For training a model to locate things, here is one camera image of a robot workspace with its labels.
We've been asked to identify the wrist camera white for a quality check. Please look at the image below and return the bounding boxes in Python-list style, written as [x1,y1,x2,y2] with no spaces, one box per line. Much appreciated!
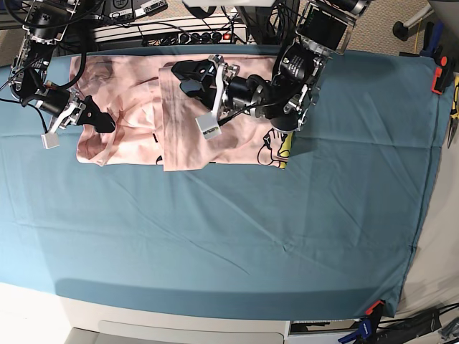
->
[196,112,222,140]
[41,133,60,150]

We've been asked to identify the yellow handled pliers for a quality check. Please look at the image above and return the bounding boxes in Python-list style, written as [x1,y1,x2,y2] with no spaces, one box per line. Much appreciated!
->
[447,74,459,148]

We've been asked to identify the black chair caster wheel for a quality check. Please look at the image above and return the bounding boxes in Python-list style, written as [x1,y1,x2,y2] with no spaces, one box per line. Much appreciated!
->
[392,21,410,42]

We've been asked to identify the pink T-shirt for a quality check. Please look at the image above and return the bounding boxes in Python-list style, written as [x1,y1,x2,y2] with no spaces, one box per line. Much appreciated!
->
[76,55,292,171]

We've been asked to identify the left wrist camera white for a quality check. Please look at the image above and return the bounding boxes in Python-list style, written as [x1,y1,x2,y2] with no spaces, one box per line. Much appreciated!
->
[196,112,222,140]

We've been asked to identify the orange black clamp right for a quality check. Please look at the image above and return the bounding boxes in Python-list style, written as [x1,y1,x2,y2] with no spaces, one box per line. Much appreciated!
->
[431,56,454,95]

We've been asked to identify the blue clamp top right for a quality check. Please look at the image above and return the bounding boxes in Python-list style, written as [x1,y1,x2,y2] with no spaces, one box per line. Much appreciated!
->
[420,20,445,63]

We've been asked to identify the blue black clamp bottom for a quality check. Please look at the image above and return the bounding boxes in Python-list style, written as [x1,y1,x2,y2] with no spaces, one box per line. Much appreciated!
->
[338,300,386,343]

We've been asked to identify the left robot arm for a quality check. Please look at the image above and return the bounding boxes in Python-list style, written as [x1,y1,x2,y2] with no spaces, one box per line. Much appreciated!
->
[171,1,370,139]

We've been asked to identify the white power strip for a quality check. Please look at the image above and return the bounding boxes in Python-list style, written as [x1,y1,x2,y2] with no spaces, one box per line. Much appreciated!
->
[141,29,247,47]

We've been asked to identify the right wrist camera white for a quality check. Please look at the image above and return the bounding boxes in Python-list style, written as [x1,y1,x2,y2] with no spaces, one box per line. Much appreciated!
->
[41,133,60,150]

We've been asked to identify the teal table cloth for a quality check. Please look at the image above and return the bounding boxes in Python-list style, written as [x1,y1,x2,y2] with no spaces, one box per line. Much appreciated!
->
[1,52,454,320]

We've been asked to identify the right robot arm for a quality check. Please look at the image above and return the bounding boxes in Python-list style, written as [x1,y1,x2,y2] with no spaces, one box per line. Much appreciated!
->
[1,1,115,138]

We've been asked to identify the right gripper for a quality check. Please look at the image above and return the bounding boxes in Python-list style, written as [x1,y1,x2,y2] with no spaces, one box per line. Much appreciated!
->
[34,88,116,133]

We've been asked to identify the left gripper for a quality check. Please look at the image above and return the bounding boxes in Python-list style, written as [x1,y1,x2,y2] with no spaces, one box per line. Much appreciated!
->
[171,54,270,118]

